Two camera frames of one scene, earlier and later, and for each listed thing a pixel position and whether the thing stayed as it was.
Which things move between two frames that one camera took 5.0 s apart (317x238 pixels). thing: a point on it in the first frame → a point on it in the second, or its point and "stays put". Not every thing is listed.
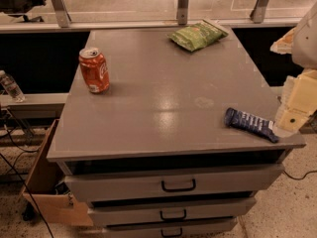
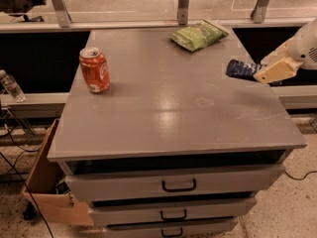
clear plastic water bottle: [11, 86] stays put
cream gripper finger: [283, 45] → [281, 53]
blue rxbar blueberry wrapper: [252, 123] → [246, 70]
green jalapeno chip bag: [197, 35] stays put
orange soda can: [95, 69] stays put
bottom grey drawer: [191, 228] stays put
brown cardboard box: [45, 191] stays put
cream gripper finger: [299, 101] → [279, 70]
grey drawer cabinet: [153, 155] stays put
